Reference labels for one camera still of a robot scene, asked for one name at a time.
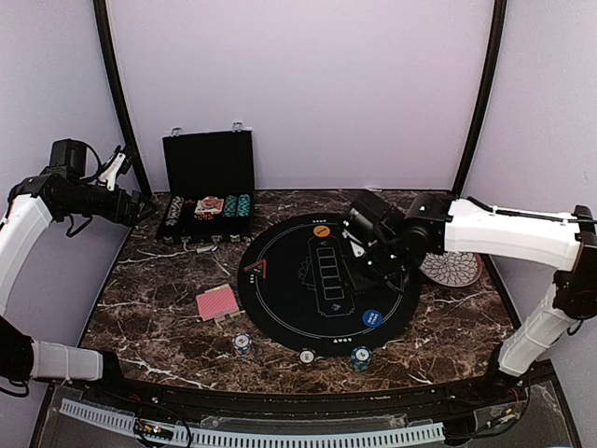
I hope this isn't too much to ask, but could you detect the red-backed card deck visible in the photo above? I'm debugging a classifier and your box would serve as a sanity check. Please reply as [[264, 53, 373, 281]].
[[195, 287, 241, 323]]

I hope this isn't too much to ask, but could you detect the white floral patterned plate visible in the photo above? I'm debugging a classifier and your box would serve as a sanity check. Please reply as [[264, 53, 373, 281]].
[[420, 252, 483, 287]]

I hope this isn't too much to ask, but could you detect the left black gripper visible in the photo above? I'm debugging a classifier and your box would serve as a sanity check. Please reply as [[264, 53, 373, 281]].
[[61, 181, 157, 227]]

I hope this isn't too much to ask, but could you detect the blue white chip stack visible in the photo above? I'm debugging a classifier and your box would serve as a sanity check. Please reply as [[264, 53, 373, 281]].
[[232, 333, 255, 357]]

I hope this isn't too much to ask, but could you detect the round black poker mat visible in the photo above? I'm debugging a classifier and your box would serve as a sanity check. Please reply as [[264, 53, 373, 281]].
[[237, 213, 421, 357]]

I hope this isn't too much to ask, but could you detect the black poker chip case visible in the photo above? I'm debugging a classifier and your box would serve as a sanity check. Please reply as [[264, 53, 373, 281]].
[[156, 129, 256, 245]]

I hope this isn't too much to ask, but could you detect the green chip row right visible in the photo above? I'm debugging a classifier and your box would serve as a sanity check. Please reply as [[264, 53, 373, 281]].
[[236, 194, 252, 217]]

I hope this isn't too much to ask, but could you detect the white slotted cable duct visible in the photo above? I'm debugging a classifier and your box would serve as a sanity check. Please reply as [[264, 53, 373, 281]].
[[59, 399, 445, 447]]

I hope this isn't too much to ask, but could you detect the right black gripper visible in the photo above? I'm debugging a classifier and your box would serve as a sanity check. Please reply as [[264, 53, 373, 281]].
[[340, 235, 408, 296]]

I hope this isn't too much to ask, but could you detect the orange round blind button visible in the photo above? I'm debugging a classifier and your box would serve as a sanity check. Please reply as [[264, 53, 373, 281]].
[[313, 225, 331, 238]]

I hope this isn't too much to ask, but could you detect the green chip row left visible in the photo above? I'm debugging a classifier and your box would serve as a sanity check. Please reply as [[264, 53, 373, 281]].
[[222, 195, 238, 217]]

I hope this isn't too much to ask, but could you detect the clear round dealer button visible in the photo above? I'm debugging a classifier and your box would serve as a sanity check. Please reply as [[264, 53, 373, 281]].
[[201, 197, 220, 209]]

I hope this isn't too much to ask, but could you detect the blue tan chip row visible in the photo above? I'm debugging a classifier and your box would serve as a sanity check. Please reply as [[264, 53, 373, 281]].
[[165, 196, 184, 227]]

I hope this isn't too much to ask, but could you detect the blue round blind button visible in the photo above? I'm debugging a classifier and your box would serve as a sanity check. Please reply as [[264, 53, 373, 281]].
[[362, 310, 383, 329]]

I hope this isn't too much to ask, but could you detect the blue green chip stack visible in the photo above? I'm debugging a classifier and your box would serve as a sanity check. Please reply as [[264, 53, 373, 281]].
[[350, 345, 372, 372]]

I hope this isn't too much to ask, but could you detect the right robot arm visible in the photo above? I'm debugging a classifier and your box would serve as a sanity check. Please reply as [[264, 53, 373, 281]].
[[340, 191, 596, 405]]

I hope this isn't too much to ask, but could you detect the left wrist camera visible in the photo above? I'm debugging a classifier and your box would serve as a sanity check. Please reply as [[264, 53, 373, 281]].
[[48, 139, 133, 191]]

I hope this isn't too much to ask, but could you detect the brown white chip stack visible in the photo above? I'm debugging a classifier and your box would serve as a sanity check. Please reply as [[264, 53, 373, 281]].
[[299, 348, 316, 365]]

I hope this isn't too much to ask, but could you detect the green chip row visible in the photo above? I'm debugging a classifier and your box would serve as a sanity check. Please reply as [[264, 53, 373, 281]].
[[236, 194, 252, 217], [222, 195, 238, 217]]

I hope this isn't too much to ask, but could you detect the card deck in case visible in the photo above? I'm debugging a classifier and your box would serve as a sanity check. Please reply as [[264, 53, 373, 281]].
[[194, 198, 224, 215]]

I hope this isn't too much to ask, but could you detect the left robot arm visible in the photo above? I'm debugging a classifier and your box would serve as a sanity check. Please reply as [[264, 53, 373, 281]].
[[1, 173, 157, 407]]

